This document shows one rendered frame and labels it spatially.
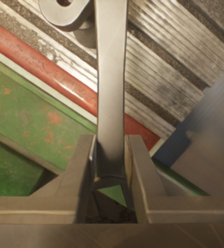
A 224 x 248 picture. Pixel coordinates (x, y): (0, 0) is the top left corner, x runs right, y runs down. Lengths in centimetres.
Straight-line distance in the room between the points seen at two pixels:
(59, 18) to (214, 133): 49
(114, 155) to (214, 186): 52
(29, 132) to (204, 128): 47
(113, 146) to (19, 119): 38
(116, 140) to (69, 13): 12
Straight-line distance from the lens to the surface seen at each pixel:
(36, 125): 49
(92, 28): 27
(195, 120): 53
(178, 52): 43
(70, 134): 48
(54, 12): 19
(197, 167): 60
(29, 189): 80
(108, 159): 16
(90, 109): 43
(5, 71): 46
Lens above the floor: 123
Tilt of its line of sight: 72 degrees down
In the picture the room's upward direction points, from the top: 177 degrees clockwise
